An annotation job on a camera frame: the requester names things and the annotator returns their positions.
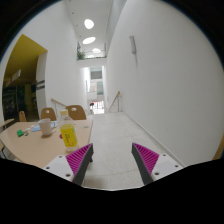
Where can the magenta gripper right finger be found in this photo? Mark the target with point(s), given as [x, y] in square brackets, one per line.
[153, 166]

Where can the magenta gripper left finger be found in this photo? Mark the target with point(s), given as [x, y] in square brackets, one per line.
[73, 166]

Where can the yellow drink plastic bottle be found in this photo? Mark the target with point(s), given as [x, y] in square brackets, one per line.
[68, 132]

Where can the white ceramic mug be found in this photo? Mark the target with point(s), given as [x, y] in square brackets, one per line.
[46, 126]

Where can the wooden chair right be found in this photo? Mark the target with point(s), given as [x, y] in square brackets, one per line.
[76, 112]

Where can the wooden chair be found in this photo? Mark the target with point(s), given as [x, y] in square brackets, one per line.
[48, 113]
[22, 117]
[76, 112]

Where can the wooden chair middle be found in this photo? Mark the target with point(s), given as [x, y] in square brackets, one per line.
[48, 113]

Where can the green small object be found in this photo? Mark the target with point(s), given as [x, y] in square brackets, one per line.
[20, 133]

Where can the wooden stair handrail left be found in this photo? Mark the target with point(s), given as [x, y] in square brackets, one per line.
[57, 102]

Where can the wooden stair handrail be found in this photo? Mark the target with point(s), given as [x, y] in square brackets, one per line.
[57, 102]
[115, 105]

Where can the wooden chair left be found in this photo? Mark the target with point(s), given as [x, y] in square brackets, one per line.
[22, 117]

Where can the wooden stair handrail right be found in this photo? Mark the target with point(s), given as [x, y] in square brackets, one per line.
[115, 105]

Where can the balcony green plant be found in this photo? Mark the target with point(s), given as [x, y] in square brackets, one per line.
[80, 55]

